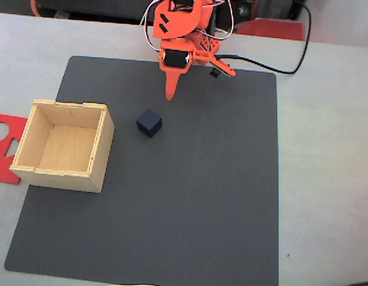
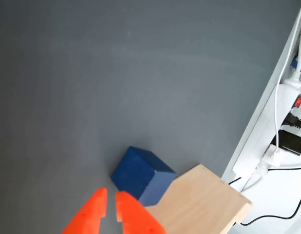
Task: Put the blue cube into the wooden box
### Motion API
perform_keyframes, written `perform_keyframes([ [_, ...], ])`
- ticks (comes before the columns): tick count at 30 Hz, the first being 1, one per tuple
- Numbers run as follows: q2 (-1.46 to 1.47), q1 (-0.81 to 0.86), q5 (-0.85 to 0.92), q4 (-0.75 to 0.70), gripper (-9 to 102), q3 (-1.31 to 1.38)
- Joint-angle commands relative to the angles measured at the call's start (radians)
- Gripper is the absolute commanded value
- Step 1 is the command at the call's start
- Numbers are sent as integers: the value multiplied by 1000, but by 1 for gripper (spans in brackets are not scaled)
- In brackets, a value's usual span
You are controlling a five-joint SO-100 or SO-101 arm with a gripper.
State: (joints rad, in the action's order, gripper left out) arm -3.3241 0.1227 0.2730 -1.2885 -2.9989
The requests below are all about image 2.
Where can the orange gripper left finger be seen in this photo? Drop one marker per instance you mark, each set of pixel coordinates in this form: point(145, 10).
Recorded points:
point(91, 212)

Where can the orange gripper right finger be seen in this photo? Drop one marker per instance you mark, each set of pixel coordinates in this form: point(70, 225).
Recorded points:
point(135, 217)

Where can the blue cube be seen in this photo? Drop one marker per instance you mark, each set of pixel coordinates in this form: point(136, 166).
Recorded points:
point(135, 170)

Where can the wooden box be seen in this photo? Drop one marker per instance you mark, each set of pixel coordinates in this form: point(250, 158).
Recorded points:
point(199, 202)

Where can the dark grey mat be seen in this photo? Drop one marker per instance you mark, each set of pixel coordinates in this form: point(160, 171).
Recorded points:
point(91, 73)

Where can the white usb plug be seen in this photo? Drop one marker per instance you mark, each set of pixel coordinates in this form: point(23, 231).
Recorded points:
point(271, 158)

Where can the black power adapter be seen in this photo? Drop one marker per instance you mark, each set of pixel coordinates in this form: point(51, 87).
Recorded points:
point(291, 143)

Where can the black ribbed power plug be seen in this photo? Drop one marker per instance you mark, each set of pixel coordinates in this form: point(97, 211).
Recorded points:
point(294, 122)

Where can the white power strip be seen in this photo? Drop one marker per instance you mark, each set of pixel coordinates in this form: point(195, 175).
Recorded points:
point(285, 97)

